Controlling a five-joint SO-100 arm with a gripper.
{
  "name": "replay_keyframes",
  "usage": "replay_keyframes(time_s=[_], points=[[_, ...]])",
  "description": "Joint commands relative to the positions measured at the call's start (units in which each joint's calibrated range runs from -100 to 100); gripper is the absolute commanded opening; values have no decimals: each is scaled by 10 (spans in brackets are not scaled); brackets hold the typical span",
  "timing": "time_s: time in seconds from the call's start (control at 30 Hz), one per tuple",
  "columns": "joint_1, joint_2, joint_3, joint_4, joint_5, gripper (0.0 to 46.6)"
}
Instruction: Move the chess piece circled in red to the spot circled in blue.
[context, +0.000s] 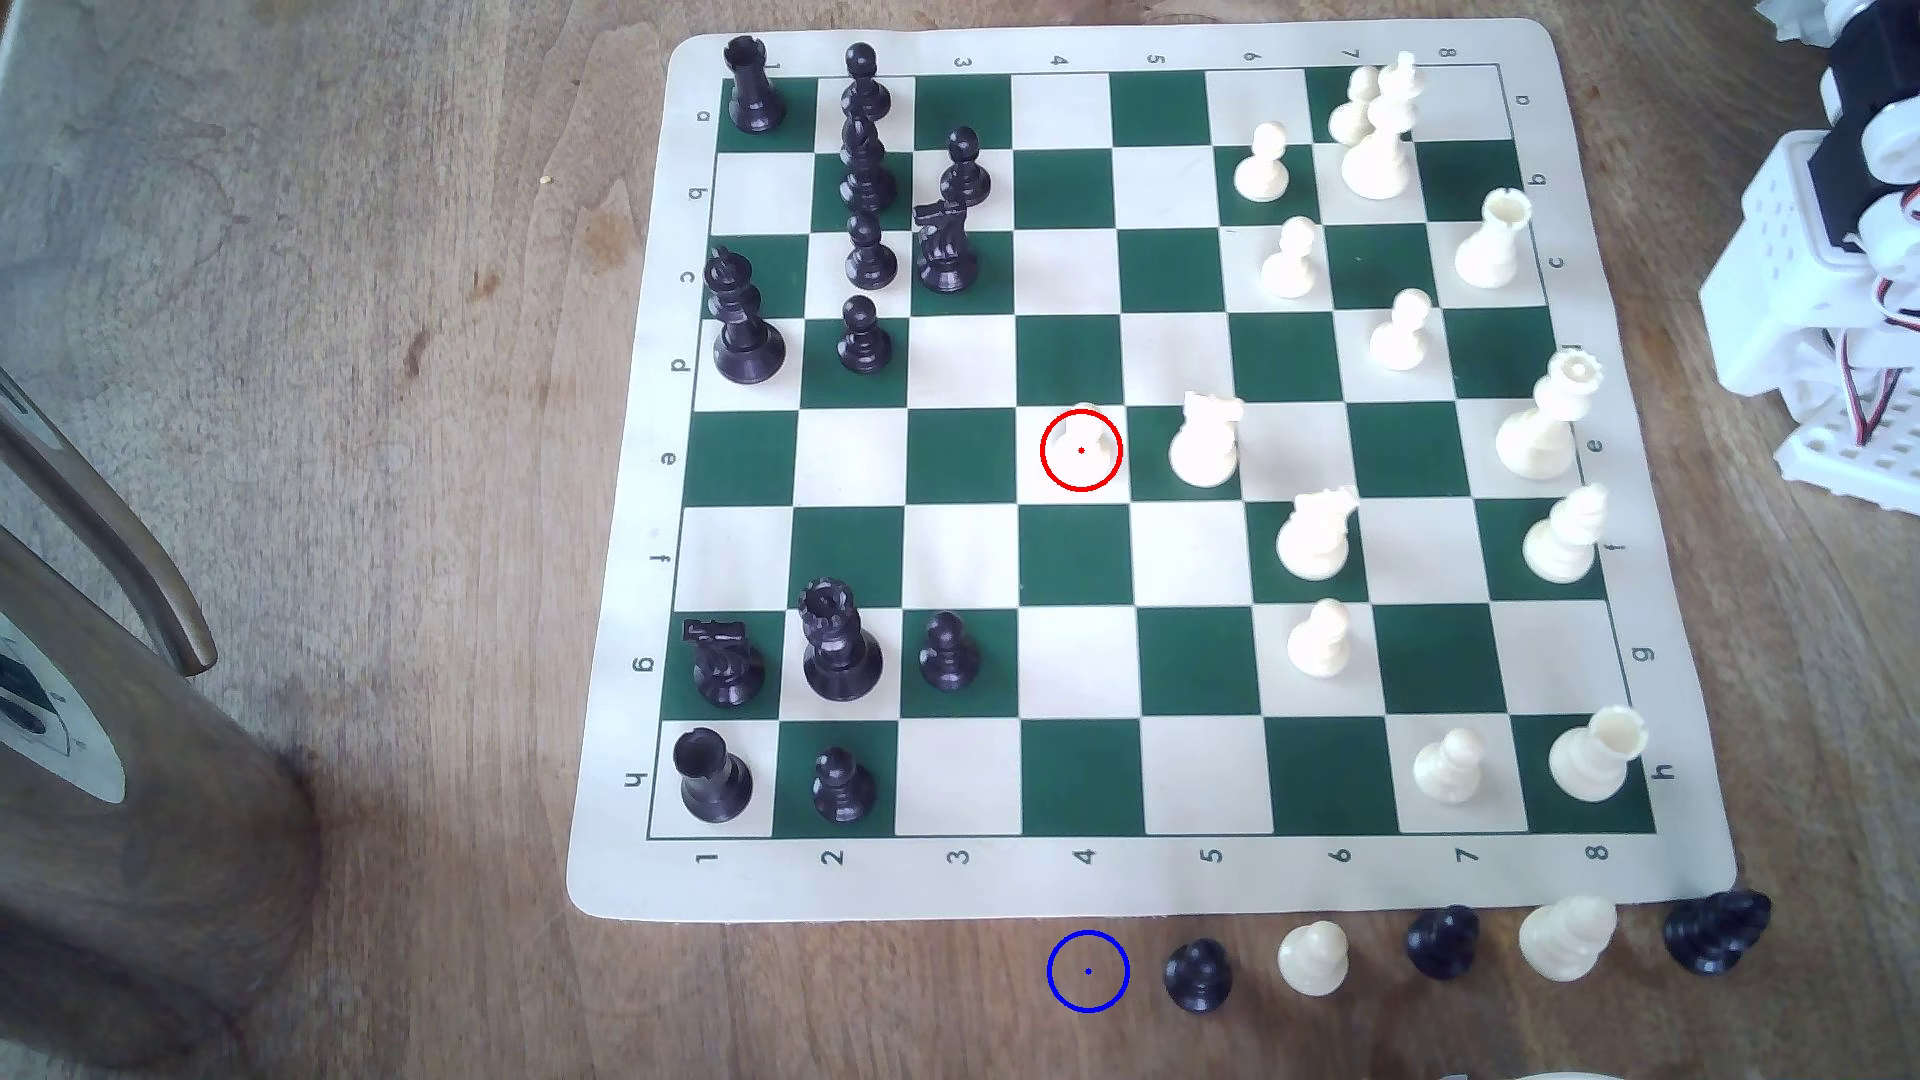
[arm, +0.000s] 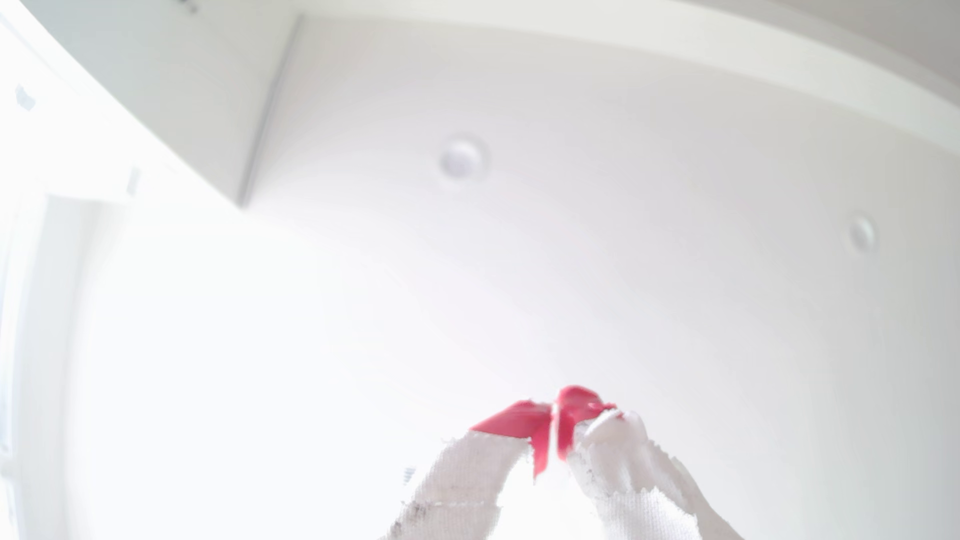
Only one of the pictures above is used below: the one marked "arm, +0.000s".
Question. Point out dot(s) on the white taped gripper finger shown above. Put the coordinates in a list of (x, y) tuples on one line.
[(457, 480), (630, 480)]

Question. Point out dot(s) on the round recessed ceiling light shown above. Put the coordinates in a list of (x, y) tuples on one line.
[(461, 158), (861, 234)]

